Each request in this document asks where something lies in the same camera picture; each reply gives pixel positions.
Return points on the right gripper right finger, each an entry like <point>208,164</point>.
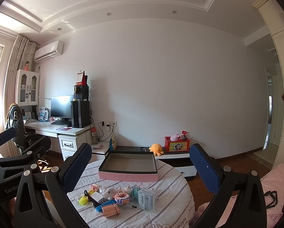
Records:
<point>249,209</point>

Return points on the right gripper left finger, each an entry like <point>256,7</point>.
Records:
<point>31,209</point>

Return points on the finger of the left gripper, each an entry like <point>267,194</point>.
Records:
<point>7,135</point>
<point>30,156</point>

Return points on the yellow highlighter marker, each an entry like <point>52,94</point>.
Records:
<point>86,198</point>

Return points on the black hair clip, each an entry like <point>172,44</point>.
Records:
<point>95,204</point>

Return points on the small pink white block toy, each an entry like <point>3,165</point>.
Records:
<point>95,187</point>

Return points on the rose gold metal cylinder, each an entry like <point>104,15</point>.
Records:
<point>110,210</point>

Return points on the white rabbit figurine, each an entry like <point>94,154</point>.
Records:
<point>107,192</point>

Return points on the clear tissue pack box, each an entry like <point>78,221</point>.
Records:
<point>147,199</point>

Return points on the clear glass perfume bottle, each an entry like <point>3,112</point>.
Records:
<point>128,206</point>

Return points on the pink pig doll figurine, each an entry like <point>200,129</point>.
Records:
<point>127,190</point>

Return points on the teal brush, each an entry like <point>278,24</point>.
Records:
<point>135,191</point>

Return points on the black office chair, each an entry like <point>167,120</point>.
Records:
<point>23,140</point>

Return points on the pink bedding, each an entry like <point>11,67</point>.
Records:
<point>272,181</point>

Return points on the white desk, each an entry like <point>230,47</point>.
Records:
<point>63,139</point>

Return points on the black computer monitor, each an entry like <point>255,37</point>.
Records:
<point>61,106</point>

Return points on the white glass door cabinet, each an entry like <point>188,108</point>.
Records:
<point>27,88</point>

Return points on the black computer tower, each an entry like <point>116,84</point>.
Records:
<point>80,115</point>

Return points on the orange cap bottle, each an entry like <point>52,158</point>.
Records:
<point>94,135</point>

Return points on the striped white quilt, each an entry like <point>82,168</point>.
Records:
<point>175,206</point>

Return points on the doll on cabinet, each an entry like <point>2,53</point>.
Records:
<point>26,67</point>

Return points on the black speaker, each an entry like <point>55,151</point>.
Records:
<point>81,92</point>

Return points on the snack bag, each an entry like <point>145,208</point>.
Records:
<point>113,142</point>

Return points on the black white tv cabinet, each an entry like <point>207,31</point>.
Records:
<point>178,159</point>

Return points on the red paper bag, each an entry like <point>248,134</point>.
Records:
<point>81,78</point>

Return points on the red storage box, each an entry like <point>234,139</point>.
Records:
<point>177,146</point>

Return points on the pink and green box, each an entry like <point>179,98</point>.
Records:
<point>129,166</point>

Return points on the pink plush toy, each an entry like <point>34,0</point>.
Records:
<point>174,137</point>

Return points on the white air conditioner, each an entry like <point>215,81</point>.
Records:
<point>51,50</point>

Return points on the orange octopus plush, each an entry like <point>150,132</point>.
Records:
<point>157,150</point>

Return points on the wall power sockets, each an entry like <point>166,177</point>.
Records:
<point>108,125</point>

